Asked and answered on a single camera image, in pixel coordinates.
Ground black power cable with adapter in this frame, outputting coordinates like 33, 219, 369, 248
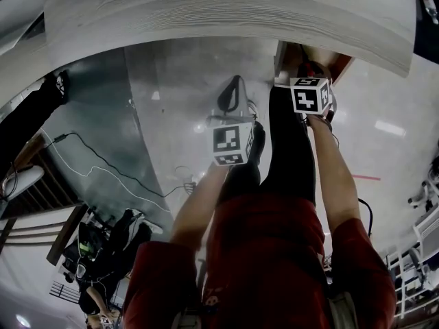
43, 131, 196, 199

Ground person's black trousers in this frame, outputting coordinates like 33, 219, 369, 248
217, 84, 317, 207

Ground white round stool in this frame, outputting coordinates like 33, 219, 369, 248
0, 164, 46, 202

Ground person's red shirt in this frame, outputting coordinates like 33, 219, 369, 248
122, 193, 399, 329

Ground white metal chair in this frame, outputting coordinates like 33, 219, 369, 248
386, 204, 439, 319

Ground black bag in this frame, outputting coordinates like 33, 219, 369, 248
77, 208, 154, 289

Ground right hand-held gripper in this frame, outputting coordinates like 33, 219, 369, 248
289, 60, 339, 117

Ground wooden drawer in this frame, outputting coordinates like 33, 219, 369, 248
273, 40, 355, 86

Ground person's left forearm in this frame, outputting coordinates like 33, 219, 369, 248
169, 164, 231, 252

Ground white cable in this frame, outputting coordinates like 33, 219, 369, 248
40, 131, 172, 214

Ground person's right forearm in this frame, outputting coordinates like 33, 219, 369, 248
306, 114, 361, 234

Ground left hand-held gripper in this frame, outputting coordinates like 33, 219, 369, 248
206, 75, 267, 168

